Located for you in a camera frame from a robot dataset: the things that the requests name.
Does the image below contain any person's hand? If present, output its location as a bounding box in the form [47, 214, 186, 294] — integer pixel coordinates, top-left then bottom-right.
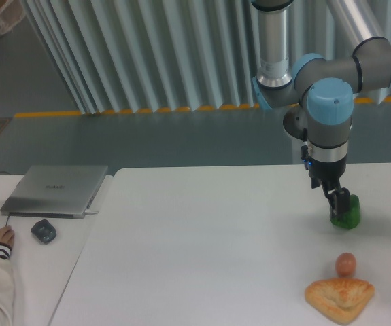
[0, 225, 15, 249]

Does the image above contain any corrugated metal panel barrier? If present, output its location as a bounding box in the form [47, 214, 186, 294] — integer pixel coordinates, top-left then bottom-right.
[20, 0, 391, 115]

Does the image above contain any green bell pepper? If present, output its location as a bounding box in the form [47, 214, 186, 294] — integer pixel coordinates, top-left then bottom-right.
[330, 194, 361, 230]

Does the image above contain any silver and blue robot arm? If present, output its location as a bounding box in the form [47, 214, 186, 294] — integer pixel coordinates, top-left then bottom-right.
[252, 1, 391, 228]

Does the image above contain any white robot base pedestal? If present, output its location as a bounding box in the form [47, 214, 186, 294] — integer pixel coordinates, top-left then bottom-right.
[282, 107, 309, 164]

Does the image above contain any dark grey 3D mouse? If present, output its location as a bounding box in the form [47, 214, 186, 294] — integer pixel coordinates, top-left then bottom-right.
[31, 219, 57, 245]

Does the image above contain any white laptop charging cable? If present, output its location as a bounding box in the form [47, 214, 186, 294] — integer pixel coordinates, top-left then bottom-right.
[85, 183, 105, 216]

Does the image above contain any silver closed laptop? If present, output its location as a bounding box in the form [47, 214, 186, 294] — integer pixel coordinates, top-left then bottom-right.
[1, 165, 108, 219]

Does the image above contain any brown egg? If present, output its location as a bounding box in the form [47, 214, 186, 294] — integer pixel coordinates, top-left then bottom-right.
[335, 253, 356, 277]

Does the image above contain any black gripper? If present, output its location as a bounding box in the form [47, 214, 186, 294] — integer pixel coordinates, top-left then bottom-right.
[301, 145, 350, 218]

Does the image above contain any triangular golden bread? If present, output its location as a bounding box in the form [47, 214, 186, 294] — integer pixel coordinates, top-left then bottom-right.
[305, 278, 375, 325]

